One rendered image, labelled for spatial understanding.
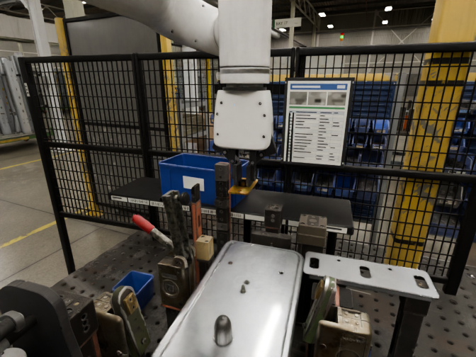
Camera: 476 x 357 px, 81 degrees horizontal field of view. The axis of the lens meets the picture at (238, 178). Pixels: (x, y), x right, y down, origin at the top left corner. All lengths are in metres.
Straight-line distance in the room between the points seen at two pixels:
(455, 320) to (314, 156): 0.70
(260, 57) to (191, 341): 0.50
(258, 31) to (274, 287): 0.51
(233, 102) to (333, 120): 0.61
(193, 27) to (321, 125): 0.62
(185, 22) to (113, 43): 2.32
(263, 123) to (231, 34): 0.14
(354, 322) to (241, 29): 0.51
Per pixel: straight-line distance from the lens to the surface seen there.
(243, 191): 0.50
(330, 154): 1.06
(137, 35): 2.67
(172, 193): 0.62
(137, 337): 0.59
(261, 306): 0.64
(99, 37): 2.97
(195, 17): 0.56
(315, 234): 0.82
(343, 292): 0.74
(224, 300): 0.65
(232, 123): 0.48
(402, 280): 0.80
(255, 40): 0.47
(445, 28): 1.12
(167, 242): 0.67
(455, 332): 1.20
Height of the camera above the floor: 1.44
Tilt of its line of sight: 19 degrees down
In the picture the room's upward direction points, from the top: straight up
